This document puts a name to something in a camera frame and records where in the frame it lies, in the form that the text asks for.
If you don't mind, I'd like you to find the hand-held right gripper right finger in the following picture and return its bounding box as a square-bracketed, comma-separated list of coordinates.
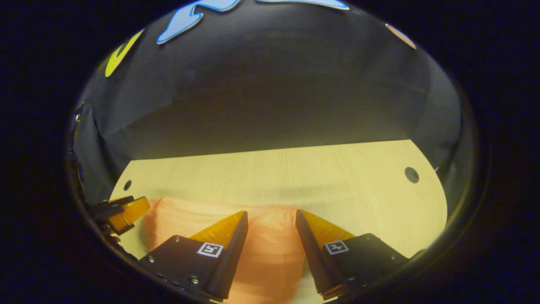
[295, 209, 409, 299]

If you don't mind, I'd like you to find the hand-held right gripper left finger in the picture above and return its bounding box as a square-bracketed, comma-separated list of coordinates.
[138, 210, 248, 300]

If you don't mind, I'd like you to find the orange T-shirt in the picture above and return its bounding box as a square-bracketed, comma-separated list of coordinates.
[143, 196, 308, 304]

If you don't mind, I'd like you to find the black backdrop cloth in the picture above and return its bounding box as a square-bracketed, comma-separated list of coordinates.
[67, 0, 464, 203]

